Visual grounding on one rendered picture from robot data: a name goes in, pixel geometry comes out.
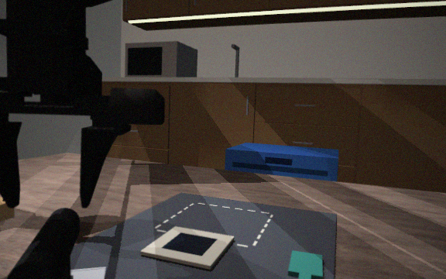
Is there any cream square tile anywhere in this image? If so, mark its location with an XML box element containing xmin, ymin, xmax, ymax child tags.
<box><xmin>141</xmin><ymin>226</ymin><xmax>235</xmax><ymax>270</ymax></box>

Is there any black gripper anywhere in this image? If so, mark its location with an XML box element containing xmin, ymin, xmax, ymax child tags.
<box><xmin>0</xmin><ymin>5</ymin><xmax>165</xmax><ymax>208</ymax></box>

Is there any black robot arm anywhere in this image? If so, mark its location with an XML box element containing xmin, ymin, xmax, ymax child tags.
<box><xmin>6</xmin><ymin>0</ymin><xmax>112</xmax><ymax>102</ymax></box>

